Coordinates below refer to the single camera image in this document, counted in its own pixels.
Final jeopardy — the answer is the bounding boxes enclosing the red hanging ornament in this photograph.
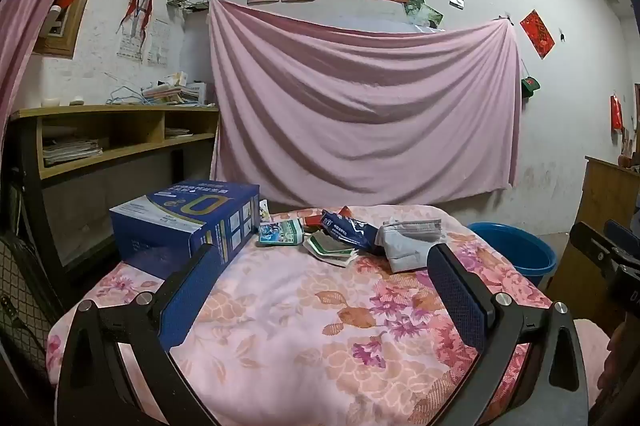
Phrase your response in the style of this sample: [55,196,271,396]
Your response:
[610,93,624,132]

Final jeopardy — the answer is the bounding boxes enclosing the white wall paper sheet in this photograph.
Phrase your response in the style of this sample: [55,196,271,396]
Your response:
[116,23,146,61]
[146,20,172,68]

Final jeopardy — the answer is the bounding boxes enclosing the stack of books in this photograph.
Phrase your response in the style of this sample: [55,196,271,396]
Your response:
[142,81,208,108]

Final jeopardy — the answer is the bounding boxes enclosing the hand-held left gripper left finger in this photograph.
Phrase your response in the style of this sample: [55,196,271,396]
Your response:
[54,243,226,426]

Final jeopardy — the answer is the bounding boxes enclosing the blue wire hangers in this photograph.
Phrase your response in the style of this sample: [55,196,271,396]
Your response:
[106,81,151,107]

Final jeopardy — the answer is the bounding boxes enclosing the blue plastic bucket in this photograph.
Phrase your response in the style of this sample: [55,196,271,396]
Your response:
[467,222,558,287]

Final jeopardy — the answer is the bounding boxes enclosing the white-green packet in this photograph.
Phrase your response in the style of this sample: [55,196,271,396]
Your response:
[303,233,358,268]

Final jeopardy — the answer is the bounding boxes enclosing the blue cardboard box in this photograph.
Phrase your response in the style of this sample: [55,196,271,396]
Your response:
[109,180,262,279]

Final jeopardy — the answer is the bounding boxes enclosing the green-white packet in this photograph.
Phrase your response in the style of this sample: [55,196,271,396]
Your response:
[257,220,306,248]

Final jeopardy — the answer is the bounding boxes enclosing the grey mask packs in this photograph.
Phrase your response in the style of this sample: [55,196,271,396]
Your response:
[375,217,448,274]

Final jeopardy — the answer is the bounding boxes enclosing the red paper wall poster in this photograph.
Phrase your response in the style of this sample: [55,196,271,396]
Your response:
[520,9,557,59]

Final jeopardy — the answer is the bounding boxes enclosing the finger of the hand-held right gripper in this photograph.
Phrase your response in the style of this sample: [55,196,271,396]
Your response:
[570,221,621,279]
[604,218,640,257]

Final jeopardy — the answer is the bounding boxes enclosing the pink curtain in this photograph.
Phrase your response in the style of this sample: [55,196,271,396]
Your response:
[0,0,123,142]

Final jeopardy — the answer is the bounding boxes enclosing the blue snack bag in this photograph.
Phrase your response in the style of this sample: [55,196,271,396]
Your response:
[320,208,379,252]

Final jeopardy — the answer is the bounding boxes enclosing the person's right hand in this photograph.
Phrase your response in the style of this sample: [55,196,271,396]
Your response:
[597,321,640,407]

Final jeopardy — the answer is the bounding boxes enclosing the pink floral blanket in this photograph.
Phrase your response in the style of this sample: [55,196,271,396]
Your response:
[46,205,611,426]

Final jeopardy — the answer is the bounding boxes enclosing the wooden cabinet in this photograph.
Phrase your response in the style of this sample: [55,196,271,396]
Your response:
[560,156,640,342]

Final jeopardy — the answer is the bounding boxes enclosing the wooden shelf desk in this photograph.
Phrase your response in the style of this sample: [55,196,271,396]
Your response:
[10,103,221,277]

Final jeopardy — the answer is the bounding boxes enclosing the black mesh chair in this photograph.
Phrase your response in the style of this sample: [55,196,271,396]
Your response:
[0,176,66,387]

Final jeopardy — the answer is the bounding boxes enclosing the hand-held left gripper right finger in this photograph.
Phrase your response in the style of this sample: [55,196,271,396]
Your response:
[426,243,591,426]

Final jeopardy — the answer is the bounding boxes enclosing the pink hanging wall sheet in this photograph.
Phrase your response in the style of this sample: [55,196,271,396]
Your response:
[207,0,523,207]

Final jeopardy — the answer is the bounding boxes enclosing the wire wall rack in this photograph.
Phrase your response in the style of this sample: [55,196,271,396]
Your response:
[166,0,218,13]

